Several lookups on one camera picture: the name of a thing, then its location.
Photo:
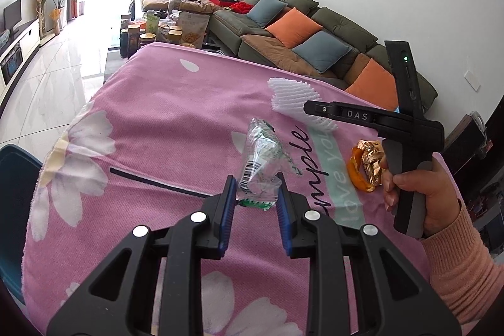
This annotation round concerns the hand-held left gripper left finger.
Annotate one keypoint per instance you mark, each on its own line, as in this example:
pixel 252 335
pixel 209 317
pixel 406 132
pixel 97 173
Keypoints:
pixel 227 218

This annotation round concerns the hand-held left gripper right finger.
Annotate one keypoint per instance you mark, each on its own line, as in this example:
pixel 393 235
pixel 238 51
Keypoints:
pixel 285 218

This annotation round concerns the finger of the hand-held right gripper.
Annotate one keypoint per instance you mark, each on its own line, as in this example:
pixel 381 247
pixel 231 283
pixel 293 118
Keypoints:
pixel 338 111

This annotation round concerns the gold foil wrapper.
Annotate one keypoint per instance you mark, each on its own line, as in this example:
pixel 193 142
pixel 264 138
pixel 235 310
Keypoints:
pixel 372 159

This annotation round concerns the orange and gold wrapper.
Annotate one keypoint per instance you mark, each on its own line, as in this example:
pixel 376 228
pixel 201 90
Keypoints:
pixel 356 174

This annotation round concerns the clear plastic wrapper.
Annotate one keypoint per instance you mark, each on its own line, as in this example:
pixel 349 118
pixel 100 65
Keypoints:
pixel 262 155

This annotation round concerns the person's right forearm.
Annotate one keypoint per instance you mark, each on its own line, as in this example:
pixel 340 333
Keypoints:
pixel 472 273

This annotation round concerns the person's right hand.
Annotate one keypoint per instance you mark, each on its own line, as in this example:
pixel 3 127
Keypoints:
pixel 441 198

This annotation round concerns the orange cushion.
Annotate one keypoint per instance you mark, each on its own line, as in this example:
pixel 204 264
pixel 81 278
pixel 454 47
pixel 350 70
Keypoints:
pixel 293 27
pixel 374 84

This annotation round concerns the blue cushion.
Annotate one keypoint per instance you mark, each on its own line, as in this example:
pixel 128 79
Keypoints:
pixel 321 51
pixel 265 9

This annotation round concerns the dark shelf unit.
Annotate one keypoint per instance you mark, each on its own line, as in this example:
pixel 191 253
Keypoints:
pixel 476 162

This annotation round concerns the green and brown sofa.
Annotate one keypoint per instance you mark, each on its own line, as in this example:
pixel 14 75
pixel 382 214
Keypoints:
pixel 283 56

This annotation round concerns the pink floral blanket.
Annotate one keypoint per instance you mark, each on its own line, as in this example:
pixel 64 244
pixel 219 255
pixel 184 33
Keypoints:
pixel 165 115

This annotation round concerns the red cloth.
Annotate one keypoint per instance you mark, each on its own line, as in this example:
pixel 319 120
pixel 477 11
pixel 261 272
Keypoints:
pixel 240 7

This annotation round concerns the kraft paper snack bag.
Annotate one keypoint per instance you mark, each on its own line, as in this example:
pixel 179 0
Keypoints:
pixel 193 29

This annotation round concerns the brown ottoman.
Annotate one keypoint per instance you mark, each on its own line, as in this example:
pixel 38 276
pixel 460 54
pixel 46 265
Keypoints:
pixel 185 3

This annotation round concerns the group of glass jars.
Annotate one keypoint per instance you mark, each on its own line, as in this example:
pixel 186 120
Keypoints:
pixel 134 39

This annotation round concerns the green tea packet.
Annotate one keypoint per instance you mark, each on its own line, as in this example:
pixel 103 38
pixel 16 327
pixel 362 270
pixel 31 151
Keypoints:
pixel 152 24

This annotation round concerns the white and black TV cabinet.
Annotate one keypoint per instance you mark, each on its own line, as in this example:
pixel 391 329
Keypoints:
pixel 19 52

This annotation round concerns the plastic-wrapped bundle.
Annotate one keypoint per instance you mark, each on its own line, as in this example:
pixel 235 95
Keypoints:
pixel 4 37

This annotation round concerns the black monitor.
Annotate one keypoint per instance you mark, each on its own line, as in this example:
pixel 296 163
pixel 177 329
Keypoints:
pixel 12 15

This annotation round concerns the white wall socket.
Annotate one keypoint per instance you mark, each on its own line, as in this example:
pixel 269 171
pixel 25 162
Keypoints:
pixel 472 81

